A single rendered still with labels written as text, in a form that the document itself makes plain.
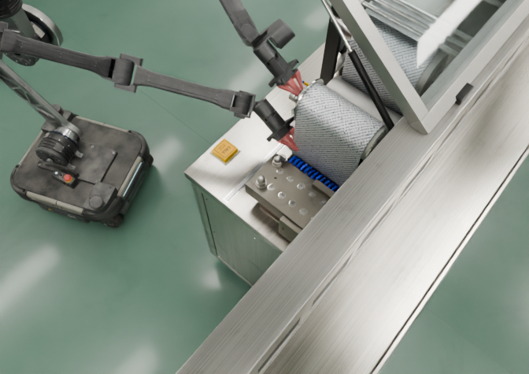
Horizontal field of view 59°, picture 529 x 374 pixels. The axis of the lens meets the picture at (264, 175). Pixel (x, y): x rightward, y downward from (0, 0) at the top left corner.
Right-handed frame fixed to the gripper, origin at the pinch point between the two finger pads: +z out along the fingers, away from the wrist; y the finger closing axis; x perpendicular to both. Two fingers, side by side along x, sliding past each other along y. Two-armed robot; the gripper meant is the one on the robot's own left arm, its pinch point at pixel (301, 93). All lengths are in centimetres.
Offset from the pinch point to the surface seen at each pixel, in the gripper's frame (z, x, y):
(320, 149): 16.0, 2.8, 9.3
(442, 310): 144, -46, -8
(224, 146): 1.5, -36.4, 17.6
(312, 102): 1.4, 10.0, 5.1
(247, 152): 9.1, -34.0, 13.6
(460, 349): 156, -36, 4
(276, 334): 3, 62, 67
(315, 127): 8.0, 7.7, 8.5
